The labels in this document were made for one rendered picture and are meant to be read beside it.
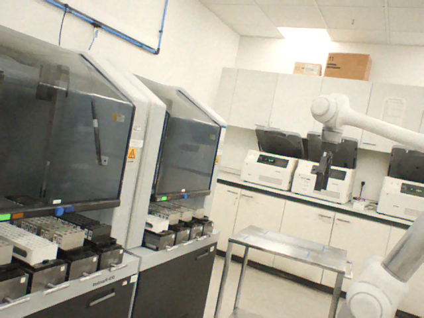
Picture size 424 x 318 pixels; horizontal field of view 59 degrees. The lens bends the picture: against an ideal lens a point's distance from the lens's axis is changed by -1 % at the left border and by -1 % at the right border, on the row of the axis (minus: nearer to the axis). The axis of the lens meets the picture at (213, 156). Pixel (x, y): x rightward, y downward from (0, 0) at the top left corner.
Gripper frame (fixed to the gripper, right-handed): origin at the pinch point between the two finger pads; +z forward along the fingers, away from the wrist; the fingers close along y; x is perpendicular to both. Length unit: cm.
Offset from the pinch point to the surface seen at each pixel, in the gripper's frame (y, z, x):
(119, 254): -46, 42, 66
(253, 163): 220, 8, 113
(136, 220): -27, 32, 75
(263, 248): 16.1, 38.2, 24.6
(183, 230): 6, 39, 67
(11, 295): -94, 45, 66
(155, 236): -17, 40, 69
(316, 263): 18.7, 38.2, -2.2
